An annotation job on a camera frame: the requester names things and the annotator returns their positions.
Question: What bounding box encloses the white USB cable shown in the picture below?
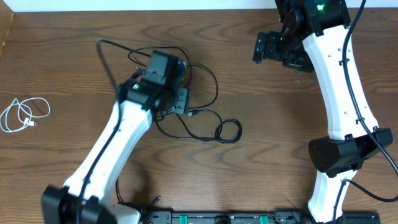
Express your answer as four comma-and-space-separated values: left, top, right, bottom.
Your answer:
0, 97, 52, 134

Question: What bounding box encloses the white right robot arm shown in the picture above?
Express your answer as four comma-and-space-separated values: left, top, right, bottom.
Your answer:
253, 0, 393, 223

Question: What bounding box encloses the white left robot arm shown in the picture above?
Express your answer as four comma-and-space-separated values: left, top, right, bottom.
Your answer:
41, 50, 190, 223

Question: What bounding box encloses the brown side panel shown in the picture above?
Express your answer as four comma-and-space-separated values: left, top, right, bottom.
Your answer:
0, 0, 14, 55

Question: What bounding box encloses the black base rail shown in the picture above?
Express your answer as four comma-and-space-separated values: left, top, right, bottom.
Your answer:
139, 207, 381, 224

